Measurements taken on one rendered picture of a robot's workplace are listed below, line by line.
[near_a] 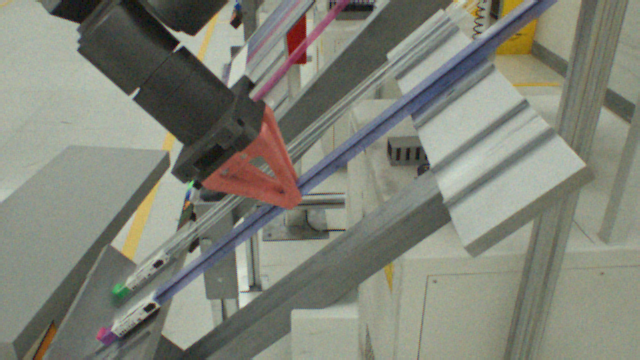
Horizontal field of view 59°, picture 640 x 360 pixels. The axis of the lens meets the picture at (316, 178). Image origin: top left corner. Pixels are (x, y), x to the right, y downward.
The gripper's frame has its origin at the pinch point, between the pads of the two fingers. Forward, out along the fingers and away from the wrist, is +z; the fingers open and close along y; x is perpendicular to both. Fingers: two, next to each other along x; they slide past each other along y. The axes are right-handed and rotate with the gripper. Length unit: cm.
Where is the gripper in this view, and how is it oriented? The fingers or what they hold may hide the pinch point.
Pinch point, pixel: (290, 193)
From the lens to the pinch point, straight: 47.9
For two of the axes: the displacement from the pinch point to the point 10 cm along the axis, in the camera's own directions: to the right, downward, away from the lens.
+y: 0.0, -4.9, 8.7
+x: -7.4, 5.9, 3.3
